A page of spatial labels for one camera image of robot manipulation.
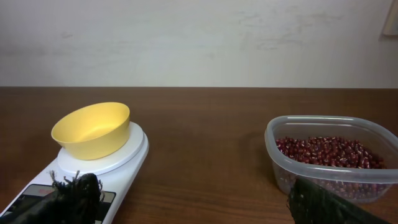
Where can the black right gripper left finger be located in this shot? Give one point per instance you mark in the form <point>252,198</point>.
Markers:
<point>74,201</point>

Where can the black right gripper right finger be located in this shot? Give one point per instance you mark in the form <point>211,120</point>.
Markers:
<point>309,203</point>

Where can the white digital kitchen scale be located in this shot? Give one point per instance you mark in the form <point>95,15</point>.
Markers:
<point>116,171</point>

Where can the pale yellow plastic bowl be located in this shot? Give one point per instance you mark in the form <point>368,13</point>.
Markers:
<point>94,131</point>

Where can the red adzuki beans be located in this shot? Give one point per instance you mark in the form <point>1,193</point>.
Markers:
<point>337,152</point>

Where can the clear plastic food container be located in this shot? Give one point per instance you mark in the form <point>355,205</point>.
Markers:
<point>373,136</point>

